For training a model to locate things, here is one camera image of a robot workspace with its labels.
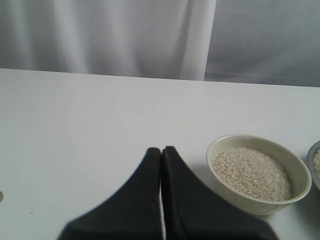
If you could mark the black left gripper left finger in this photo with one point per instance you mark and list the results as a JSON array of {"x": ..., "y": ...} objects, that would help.
[{"x": 131, "y": 213}]

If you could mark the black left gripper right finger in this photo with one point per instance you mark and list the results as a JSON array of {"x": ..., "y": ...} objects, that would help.
[{"x": 192, "y": 211}]

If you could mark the white rice grains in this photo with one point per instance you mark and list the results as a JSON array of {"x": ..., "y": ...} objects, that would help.
[{"x": 254, "y": 174}]

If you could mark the white ceramic bowl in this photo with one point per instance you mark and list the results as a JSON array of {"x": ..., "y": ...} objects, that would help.
[{"x": 297, "y": 171}]

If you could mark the rice in steel tray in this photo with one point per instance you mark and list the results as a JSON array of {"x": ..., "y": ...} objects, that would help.
[{"x": 316, "y": 163}]

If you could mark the round steel tray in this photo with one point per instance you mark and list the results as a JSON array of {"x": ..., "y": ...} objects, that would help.
[{"x": 310, "y": 157}]

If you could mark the white backdrop curtain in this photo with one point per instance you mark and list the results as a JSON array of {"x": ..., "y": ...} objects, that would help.
[{"x": 242, "y": 41}]

